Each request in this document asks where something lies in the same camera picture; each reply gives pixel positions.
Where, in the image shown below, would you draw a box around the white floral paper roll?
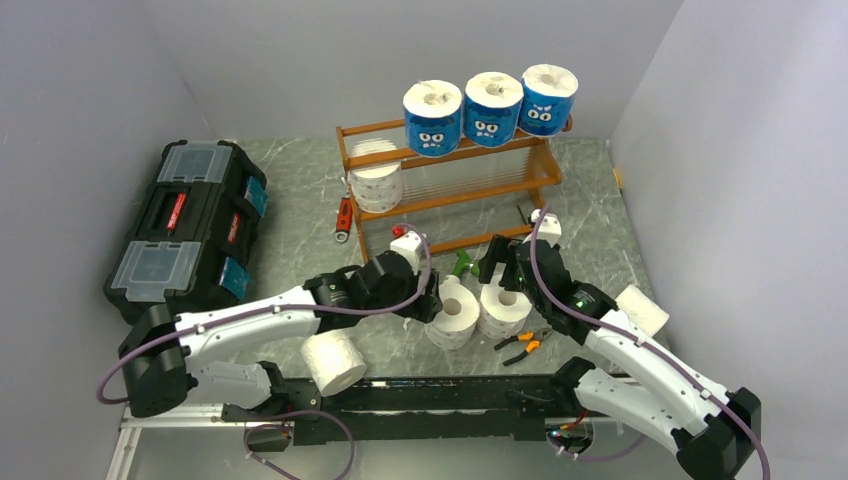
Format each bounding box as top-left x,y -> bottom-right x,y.
424,275 -> 480,350
477,283 -> 532,339
348,138 -> 403,213

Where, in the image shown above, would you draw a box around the plain white paper roll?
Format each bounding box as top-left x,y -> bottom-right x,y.
300,330 -> 367,397

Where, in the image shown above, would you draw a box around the blue paper roll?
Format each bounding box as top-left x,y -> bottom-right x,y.
517,64 -> 579,138
403,80 -> 463,158
462,72 -> 524,148

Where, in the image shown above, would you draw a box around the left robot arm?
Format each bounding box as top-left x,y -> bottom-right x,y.
118,251 -> 442,420

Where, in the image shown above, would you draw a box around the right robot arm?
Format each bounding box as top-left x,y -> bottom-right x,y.
479,235 -> 771,479

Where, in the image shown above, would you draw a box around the orange wooden shelf rack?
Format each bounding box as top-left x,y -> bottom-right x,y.
336,120 -> 564,261

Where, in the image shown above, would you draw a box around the green plastic pipe fitting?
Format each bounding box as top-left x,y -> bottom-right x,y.
451,249 -> 480,278

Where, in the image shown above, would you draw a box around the white paper roll at edge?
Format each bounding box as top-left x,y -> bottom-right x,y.
616,284 -> 670,337

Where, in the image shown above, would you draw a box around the black plastic toolbox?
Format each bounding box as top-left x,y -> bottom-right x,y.
103,140 -> 269,325

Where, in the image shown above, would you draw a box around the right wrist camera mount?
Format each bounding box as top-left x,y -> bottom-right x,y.
537,213 -> 562,247

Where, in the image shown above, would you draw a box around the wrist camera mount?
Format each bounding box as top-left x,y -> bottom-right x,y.
537,213 -> 562,247
389,225 -> 424,272

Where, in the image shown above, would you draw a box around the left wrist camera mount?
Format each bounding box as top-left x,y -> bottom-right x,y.
389,225 -> 424,272

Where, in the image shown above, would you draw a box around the orange handled pliers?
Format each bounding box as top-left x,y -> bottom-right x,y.
493,327 -> 554,367

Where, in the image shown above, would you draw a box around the red handled wrench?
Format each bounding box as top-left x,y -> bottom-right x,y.
334,196 -> 353,243

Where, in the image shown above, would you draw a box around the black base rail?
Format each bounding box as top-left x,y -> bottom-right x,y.
220,374 -> 585,446

